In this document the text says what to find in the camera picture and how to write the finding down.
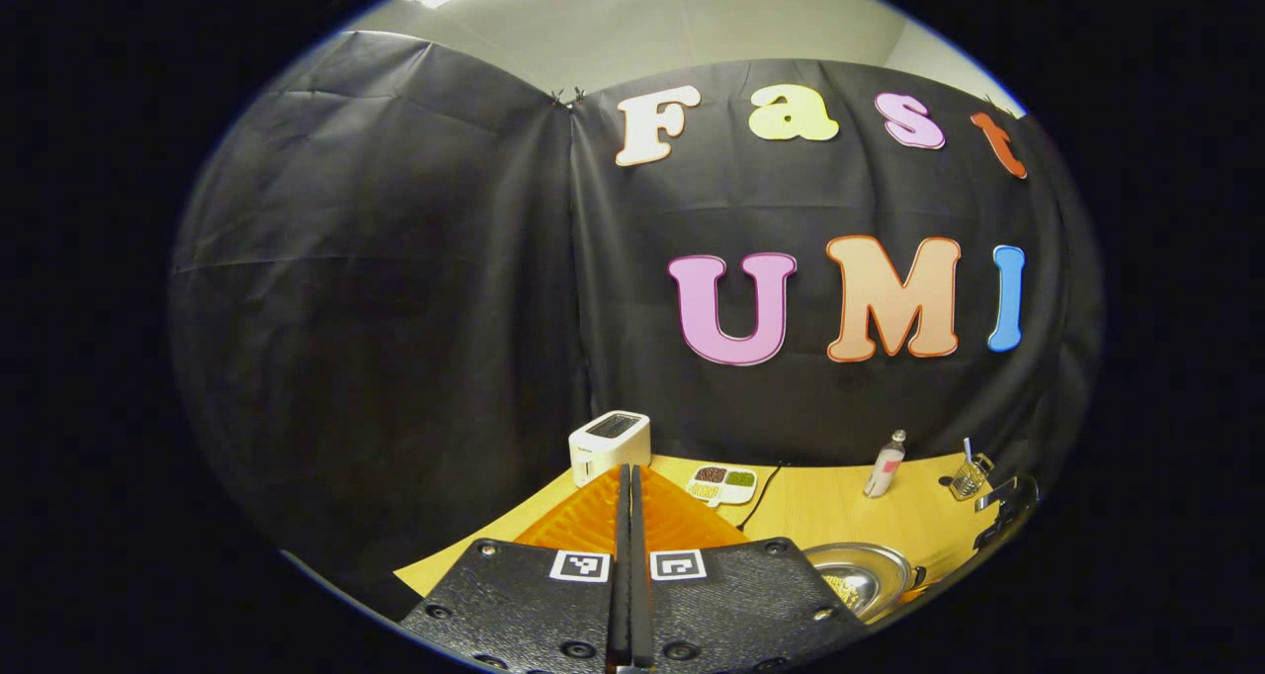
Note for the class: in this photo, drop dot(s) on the glass jar with spoon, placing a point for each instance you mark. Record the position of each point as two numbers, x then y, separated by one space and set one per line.
969 476

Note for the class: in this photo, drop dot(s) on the pile of yellow beans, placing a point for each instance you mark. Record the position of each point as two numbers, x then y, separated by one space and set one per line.
842 590

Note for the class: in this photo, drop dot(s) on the white divided dish of beans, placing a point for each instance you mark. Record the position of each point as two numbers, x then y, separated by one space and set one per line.
721 484

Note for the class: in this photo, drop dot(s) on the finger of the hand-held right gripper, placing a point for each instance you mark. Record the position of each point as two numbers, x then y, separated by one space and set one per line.
996 494

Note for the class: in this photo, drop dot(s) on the white toaster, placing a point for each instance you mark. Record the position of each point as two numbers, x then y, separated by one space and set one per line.
608 447

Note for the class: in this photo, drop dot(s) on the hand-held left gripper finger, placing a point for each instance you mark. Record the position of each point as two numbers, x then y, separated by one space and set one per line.
640 575
621 575

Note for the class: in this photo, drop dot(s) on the stainless steel pot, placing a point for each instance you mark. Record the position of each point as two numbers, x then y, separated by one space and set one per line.
875 570

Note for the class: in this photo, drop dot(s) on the small bottle with pink label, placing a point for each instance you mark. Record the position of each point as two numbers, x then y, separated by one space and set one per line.
883 471

